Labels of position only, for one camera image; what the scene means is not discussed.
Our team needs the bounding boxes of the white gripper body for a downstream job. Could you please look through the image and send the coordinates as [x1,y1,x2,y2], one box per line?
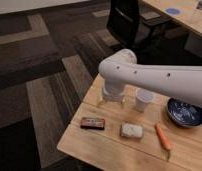
[102,87,124,102]

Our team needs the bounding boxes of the white sponge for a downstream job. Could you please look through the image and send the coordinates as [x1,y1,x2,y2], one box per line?
[121,123,143,138]

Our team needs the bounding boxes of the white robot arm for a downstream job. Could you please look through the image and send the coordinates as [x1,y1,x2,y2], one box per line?
[98,49,202,107]

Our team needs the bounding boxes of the black office chair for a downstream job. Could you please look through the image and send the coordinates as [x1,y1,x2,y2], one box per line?
[107,0,169,52]

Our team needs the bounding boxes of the orange pepper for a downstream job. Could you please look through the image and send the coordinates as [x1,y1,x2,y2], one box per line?
[155,124,172,159]

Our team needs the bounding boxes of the blue round disc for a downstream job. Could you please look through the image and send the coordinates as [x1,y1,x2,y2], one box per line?
[165,8,180,15]

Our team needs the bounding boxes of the light wooden desk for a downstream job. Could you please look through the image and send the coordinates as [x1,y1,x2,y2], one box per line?
[142,0,202,37]

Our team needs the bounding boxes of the small dark object on desk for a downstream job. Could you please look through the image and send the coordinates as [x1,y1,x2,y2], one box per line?
[196,0,202,10]

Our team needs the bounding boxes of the dark red rectangular box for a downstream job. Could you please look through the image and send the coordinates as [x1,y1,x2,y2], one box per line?
[80,117,105,130]

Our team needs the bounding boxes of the white paper cup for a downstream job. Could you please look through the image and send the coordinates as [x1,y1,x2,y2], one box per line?
[135,88,154,112]

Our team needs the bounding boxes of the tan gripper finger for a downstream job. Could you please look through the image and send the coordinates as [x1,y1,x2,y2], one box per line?
[120,100,125,108]
[97,100,105,107]

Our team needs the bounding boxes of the dark blue patterned bowl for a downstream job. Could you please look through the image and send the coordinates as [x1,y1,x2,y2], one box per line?
[166,98,202,128]

